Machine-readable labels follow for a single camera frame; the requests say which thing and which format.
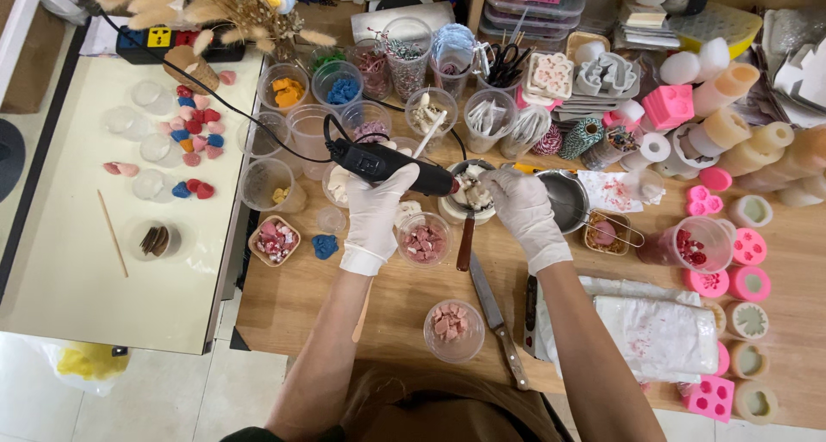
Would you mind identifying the person's right hand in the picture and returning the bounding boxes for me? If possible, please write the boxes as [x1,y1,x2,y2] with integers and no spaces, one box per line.
[479,166,574,276]

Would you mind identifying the person's left hand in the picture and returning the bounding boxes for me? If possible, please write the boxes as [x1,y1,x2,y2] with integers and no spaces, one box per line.
[340,163,420,277]

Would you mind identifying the black heat gun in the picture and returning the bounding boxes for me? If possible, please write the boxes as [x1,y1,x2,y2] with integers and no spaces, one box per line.
[326,138,461,198]

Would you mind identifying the small wax pot wooden handle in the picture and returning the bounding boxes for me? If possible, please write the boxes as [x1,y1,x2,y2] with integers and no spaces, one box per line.
[438,160,498,273]

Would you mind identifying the white wax lump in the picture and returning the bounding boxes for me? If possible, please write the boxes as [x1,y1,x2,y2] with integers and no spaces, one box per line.
[393,200,424,227]

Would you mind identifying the tilted cup of wicks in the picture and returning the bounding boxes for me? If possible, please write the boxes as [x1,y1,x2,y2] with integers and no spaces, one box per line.
[499,104,553,161]

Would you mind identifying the cup of purple wax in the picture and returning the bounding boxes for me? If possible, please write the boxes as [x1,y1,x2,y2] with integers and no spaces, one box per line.
[339,99,393,145]

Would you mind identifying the cup of bagged wicks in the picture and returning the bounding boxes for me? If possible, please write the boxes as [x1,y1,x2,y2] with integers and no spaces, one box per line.
[462,88,519,154]

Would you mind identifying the red white twine spool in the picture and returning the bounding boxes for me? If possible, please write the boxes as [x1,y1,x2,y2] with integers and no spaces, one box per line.
[532,122,564,157]

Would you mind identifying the cup of white wax shapes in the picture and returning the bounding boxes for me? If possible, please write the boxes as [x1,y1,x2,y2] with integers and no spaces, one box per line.
[404,86,459,154]

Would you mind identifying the cup of dark pink chunks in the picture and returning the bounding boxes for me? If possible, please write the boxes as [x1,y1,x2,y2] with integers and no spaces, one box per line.
[396,211,454,268]

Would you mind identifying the steel pitcher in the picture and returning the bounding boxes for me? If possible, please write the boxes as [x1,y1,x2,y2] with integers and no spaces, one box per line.
[534,169,592,235]

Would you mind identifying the small clear round lid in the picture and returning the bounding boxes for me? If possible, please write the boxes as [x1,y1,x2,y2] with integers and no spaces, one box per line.
[315,206,348,235]

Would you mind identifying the green white twine spool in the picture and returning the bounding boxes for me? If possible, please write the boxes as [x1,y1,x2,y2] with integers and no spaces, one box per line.
[558,117,605,161]

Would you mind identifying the tall empty clear cup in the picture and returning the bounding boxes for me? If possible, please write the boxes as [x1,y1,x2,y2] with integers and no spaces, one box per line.
[287,104,340,181]

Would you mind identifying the blue wax flower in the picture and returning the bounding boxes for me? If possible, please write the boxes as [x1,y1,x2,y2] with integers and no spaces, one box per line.
[311,234,340,261]

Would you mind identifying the cup of blue wax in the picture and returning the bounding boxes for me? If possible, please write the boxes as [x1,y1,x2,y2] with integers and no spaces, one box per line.
[311,59,365,113]

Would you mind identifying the red stained white paper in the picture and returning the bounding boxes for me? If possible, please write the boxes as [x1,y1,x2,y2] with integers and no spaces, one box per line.
[577,169,647,215]

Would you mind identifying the cup with black scissors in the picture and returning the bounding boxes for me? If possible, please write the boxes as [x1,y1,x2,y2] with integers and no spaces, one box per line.
[476,41,535,102]

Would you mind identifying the tall cup of striped sticks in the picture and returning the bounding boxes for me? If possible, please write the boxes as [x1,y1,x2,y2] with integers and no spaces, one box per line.
[380,17,434,103]

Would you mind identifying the white flower silicone mould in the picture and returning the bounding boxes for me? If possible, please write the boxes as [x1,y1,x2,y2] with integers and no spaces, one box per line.
[525,51,576,101]

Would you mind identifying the cup of mixed coloured bits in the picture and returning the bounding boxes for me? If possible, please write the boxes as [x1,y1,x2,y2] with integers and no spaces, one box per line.
[580,124,644,171]

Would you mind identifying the wooden tray with pink ball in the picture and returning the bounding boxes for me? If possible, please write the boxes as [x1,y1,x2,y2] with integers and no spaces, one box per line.
[582,208,634,256]

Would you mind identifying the cup with yellow wax bits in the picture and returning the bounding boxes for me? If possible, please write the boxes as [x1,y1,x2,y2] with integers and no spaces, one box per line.
[239,157,308,215]

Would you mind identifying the cup of green wax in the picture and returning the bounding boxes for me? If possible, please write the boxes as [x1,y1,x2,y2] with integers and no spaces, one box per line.
[309,45,350,75]

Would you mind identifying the black digital scale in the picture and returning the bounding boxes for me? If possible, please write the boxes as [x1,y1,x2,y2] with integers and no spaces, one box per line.
[522,273,540,360]

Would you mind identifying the wooden bowl of wax pieces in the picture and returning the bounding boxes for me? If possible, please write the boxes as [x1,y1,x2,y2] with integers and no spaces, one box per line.
[248,214,302,267]

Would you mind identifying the cup of orange wax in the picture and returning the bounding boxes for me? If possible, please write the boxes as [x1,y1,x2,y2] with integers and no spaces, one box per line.
[257,63,311,114]

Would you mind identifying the wide empty clear cup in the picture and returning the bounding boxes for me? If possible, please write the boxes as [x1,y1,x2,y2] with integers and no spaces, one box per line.
[236,110,292,161]

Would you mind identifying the small clear empty cup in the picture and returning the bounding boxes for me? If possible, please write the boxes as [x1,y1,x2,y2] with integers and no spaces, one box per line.
[622,167,666,202]

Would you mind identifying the grey white silicone mould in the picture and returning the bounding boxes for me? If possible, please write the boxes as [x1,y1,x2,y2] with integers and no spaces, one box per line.
[576,51,640,98]

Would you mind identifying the white tape roll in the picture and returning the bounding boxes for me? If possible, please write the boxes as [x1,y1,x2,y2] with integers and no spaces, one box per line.
[622,132,672,172]

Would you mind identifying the cup of pale pink chunks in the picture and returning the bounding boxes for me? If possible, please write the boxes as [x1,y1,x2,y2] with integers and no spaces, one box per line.
[423,299,486,364]

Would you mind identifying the stack of clear plastic boxes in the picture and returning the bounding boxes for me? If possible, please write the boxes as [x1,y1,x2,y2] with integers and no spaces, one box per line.
[480,0,589,51]

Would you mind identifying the pink cube silicone mould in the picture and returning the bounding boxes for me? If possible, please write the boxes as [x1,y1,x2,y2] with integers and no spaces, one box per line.
[641,83,695,132]

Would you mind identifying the measuring cup of red wax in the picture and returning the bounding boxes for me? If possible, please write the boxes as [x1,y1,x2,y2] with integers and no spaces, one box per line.
[637,215,738,274]

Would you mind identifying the heap of coloured wax hearts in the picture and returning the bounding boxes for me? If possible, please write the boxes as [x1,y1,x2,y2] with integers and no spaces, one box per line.
[157,84,227,169]

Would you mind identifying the white stained plastic wrap bundle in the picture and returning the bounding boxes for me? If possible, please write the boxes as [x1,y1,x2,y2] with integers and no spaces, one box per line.
[535,275,721,385]

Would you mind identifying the stack of small boxes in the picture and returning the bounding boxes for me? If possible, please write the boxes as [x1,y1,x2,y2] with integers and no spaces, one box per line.
[612,0,681,50]

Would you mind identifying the small pink round mould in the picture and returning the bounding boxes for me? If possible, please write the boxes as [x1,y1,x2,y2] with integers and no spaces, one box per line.
[698,166,734,193]

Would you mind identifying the pink round flower mould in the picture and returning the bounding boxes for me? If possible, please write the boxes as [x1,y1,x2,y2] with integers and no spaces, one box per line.
[681,267,730,300]
[732,227,768,267]

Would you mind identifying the woven wicker cone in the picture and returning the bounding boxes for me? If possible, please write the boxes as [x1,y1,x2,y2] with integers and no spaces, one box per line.
[163,45,221,95]

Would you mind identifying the person's brown clothing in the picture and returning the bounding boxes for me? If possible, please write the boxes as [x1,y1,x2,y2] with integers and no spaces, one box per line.
[219,358,576,442]

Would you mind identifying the clear plastic lid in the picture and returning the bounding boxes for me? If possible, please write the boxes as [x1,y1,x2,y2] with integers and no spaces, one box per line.
[139,132,185,169]
[130,79,176,117]
[132,169,176,203]
[102,104,153,141]

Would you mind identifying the cup with brown slices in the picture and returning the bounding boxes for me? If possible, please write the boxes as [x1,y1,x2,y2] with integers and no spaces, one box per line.
[126,217,183,263]

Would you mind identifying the cream round silicone mould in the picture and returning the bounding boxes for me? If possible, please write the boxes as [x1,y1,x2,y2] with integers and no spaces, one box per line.
[728,194,774,229]
[733,380,779,426]
[728,340,771,381]

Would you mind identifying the dried pampas grass bunch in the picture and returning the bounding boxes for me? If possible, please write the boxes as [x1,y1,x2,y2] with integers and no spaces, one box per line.
[93,0,338,60]

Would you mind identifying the dark metal cup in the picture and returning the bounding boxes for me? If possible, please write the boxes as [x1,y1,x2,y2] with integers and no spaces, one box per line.
[661,0,710,16]

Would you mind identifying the row of cream cylinder moulds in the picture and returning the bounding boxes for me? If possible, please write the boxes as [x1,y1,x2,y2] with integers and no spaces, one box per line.
[652,61,826,209]

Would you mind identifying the yellow plastic tray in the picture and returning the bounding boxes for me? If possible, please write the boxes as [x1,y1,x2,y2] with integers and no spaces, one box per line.
[667,1,764,60]

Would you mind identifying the pink round hollow mould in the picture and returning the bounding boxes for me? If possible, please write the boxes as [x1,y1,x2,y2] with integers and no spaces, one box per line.
[727,264,773,304]

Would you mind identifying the black power strip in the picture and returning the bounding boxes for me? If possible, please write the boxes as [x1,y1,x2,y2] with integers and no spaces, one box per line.
[115,25,247,66]

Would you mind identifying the cream round star mould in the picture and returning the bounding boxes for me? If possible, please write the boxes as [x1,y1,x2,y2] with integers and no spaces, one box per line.
[723,299,771,341]

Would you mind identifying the thin wooden stick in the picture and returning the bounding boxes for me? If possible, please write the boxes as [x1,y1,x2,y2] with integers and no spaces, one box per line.
[96,188,129,279]

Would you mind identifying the pink block mould with holes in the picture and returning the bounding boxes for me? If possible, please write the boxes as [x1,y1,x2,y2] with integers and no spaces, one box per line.
[680,375,736,424]

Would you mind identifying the heap of white paper shapes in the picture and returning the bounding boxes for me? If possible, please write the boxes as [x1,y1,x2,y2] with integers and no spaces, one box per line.
[760,6,826,128]

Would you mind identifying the yellow white plastic bag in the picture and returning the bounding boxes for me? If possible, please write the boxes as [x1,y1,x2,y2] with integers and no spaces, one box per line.
[25,334,131,398]

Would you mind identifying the dark round stool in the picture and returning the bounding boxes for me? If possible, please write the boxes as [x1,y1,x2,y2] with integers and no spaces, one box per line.
[0,119,27,205]

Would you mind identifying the wooden handled knife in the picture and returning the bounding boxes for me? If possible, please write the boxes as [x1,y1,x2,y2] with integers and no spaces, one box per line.
[468,252,530,392]

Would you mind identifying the wire tongs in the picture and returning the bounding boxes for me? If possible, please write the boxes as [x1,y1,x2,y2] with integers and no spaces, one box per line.
[568,206,646,249]

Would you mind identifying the black heat gun cable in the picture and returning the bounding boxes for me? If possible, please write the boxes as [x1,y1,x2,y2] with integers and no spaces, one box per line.
[83,0,468,166]

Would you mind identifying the white frame furniture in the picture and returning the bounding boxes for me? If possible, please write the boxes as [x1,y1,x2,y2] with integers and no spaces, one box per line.
[0,0,88,111]

